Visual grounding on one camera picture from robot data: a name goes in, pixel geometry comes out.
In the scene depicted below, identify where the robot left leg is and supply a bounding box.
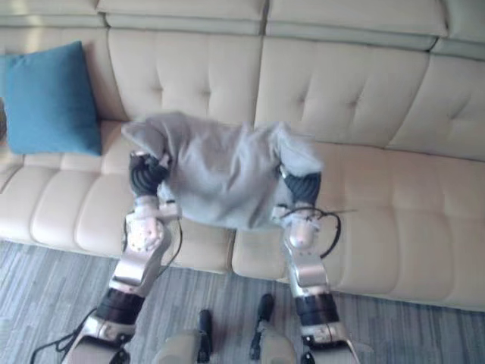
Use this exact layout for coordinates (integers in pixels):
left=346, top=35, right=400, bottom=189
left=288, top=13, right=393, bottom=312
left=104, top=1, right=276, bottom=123
left=153, top=309, right=213, bottom=364

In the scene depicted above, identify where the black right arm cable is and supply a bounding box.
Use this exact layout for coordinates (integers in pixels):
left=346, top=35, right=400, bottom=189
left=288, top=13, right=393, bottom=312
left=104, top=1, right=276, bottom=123
left=282, top=206, right=359, bottom=259

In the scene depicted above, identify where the robot leg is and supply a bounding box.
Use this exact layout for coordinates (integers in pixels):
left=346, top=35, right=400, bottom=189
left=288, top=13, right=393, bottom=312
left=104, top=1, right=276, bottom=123
left=153, top=309, right=213, bottom=364
left=249, top=293, right=300, bottom=364

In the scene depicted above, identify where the beige tufted leather sofa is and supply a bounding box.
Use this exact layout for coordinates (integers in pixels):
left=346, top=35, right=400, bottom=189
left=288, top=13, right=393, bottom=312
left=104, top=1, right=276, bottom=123
left=0, top=0, right=485, bottom=314

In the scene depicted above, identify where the teal blue square cushion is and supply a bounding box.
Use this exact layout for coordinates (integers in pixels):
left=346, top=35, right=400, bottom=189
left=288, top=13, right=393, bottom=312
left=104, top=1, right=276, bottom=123
left=0, top=40, right=102, bottom=156

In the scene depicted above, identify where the robot right leg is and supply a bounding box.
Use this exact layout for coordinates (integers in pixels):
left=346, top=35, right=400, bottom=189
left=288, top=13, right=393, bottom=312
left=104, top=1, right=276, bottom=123
left=249, top=293, right=300, bottom=364

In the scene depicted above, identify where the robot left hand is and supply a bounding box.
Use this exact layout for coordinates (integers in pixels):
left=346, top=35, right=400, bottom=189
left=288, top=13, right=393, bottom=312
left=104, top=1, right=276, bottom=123
left=127, top=150, right=171, bottom=199

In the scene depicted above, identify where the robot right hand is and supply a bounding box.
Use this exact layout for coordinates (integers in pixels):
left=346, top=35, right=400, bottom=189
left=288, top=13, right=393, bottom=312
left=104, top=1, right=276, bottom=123
left=280, top=169, right=323, bottom=209

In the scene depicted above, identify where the light grey square cushion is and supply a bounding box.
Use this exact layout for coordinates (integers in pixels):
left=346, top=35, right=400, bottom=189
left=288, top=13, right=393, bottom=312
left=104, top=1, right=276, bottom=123
left=120, top=109, right=325, bottom=232

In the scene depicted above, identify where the dark brown object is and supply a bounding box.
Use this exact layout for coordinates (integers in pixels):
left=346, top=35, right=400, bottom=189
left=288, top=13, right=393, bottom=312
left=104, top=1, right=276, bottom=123
left=0, top=97, right=8, bottom=147

